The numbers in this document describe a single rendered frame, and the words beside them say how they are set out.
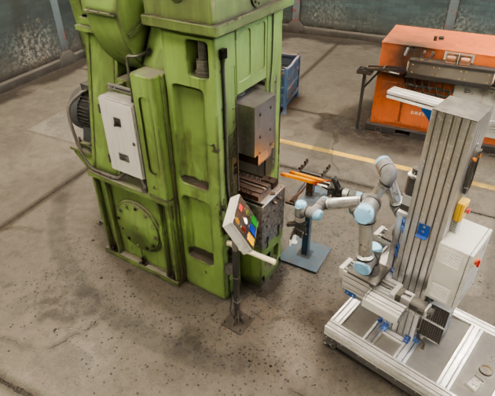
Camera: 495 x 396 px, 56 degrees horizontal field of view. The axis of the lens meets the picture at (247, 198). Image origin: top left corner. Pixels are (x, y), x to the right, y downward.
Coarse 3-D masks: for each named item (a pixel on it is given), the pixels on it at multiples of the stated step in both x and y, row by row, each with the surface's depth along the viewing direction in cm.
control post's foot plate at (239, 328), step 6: (240, 312) 401; (228, 318) 395; (234, 318) 387; (240, 318) 389; (246, 318) 395; (252, 318) 395; (222, 324) 390; (228, 324) 390; (234, 324) 389; (240, 324) 390; (246, 324) 390; (234, 330) 385; (240, 330) 384
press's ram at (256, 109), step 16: (256, 96) 340; (272, 96) 340; (240, 112) 332; (256, 112) 328; (272, 112) 348; (240, 128) 340; (256, 128) 335; (272, 128) 356; (240, 144) 347; (256, 144) 342
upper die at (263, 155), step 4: (268, 148) 361; (264, 152) 358; (268, 152) 363; (240, 156) 361; (244, 156) 358; (248, 156) 356; (256, 156) 352; (260, 156) 354; (264, 156) 360; (268, 156) 366; (244, 160) 360; (248, 160) 358; (252, 160) 356; (256, 160) 354; (260, 160) 356; (264, 160) 362; (256, 164) 356
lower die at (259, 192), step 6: (240, 174) 397; (252, 180) 390; (258, 180) 390; (240, 186) 384; (246, 186) 383; (252, 186) 383; (240, 192) 381; (252, 192) 377; (258, 192) 376; (264, 192) 380; (252, 198) 376; (258, 198) 374
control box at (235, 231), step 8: (232, 200) 335; (240, 200) 335; (232, 208) 326; (240, 208) 330; (248, 208) 342; (232, 216) 317; (240, 216) 326; (248, 216) 337; (224, 224) 314; (232, 224) 311; (240, 224) 321; (248, 224) 332; (232, 232) 315; (240, 232) 317; (248, 232) 328; (240, 240) 319; (240, 248) 323; (248, 248) 322
